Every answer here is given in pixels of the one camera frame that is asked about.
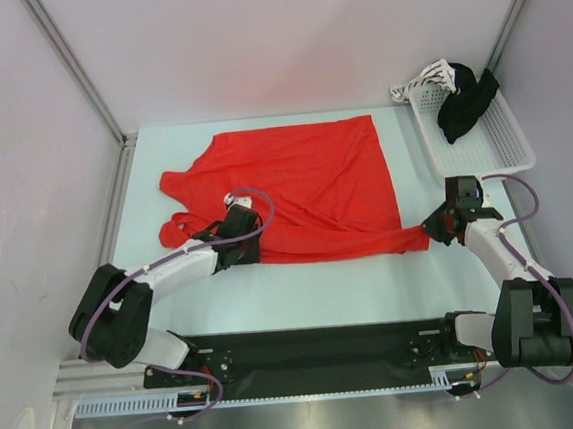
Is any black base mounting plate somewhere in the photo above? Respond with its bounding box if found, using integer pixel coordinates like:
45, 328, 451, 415
143, 314, 495, 401

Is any aluminium frame rail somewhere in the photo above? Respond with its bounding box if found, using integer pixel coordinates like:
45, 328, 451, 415
52, 132, 145, 403

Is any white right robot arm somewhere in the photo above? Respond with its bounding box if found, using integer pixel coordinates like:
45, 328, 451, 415
422, 175, 573, 378

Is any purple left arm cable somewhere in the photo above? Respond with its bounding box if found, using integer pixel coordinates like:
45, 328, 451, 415
66, 185, 292, 429

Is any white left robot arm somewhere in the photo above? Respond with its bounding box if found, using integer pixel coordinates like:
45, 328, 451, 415
68, 198, 263, 384

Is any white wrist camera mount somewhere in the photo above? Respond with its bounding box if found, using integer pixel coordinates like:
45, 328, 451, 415
476, 177, 491, 207
223, 193, 253, 210

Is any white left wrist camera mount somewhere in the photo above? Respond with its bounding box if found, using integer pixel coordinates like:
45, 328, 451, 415
223, 193, 253, 210

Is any red tank top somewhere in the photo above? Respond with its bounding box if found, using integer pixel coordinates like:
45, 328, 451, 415
159, 115, 430, 264

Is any white plastic basket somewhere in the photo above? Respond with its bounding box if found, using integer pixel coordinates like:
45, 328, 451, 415
409, 83, 537, 183

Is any white slotted cable duct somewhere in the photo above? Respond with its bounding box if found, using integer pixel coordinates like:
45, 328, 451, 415
74, 360, 483, 423

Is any white striped tank top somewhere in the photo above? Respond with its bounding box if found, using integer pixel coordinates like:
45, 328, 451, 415
389, 58, 457, 103

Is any black tank top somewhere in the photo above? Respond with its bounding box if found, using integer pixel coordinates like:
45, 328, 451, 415
437, 62, 500, 145

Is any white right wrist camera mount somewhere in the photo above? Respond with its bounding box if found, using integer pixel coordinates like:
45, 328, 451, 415
476, 177, 491, 207

